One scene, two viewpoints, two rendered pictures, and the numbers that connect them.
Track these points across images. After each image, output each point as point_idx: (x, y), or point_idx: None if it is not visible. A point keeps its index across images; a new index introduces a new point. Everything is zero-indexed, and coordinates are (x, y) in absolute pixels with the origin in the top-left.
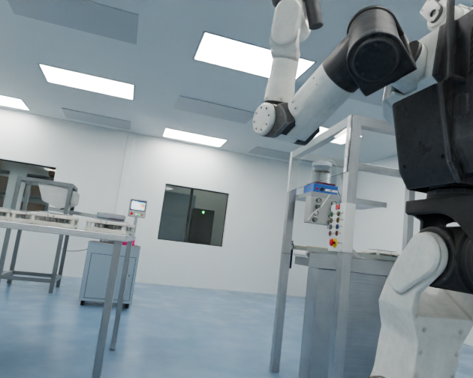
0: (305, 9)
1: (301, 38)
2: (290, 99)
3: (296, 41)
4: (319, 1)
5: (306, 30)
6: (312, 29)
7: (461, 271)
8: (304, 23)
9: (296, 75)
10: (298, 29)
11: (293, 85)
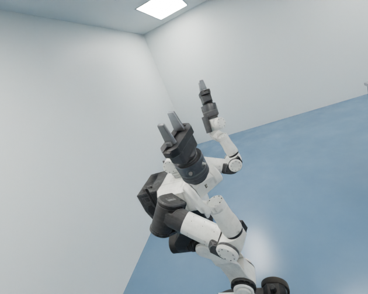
0: (210, 121)
1: (219, 129)
2: (226, 154)
3: (212, 139)
4: (204, 123)
5: (215, 128)
6: (212, 131)
7: None
8: (211, 129)
9: (223, 146)
10: (209, 135)
11: (225, 150)
